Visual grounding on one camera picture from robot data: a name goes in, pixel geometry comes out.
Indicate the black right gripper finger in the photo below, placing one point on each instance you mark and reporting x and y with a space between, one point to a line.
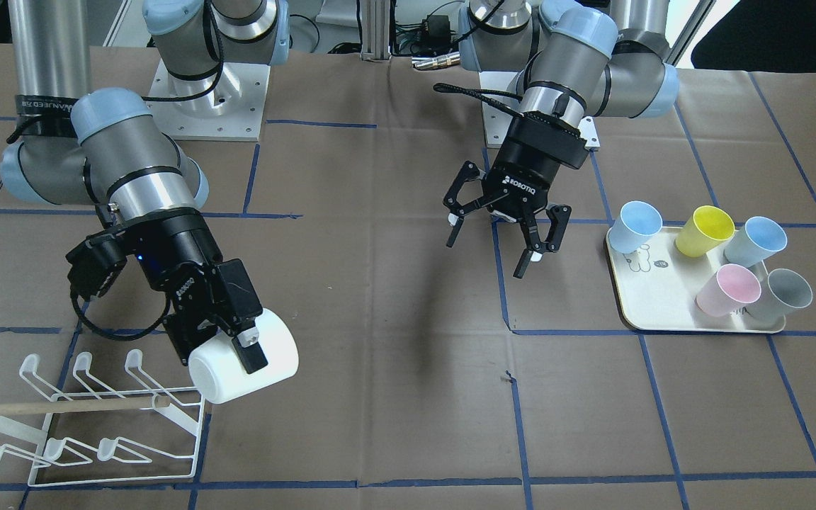
185 338
248 350

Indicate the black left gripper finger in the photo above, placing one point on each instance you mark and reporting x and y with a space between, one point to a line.
559 216
459 197

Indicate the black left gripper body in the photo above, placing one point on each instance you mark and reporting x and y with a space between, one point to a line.
527 172

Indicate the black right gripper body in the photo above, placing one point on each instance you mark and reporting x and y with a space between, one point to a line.
180 249

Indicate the light blue cup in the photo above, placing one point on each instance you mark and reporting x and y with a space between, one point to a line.
635 225
759 239

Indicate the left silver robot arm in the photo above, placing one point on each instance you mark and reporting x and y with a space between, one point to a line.
587 60

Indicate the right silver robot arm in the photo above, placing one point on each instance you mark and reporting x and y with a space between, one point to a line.
77 146

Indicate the yellow cup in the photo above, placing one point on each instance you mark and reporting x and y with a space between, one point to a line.
707 228

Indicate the pink cup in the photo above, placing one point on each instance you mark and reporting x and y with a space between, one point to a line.
731 287

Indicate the grey cup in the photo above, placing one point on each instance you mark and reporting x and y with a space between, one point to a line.
783 292

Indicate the cream serving tray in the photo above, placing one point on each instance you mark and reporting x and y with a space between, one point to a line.
656 286

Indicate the brown paper table cover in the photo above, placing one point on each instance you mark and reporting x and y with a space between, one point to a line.
430 377

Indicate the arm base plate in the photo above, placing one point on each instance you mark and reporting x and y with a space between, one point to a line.
497 123
231 112

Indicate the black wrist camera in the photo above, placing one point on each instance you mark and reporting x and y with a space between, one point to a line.
95 264

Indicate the white wire cup rack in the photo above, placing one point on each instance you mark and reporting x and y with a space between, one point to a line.
94 432

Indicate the aluminium frame post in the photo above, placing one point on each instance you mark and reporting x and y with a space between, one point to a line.
375 24

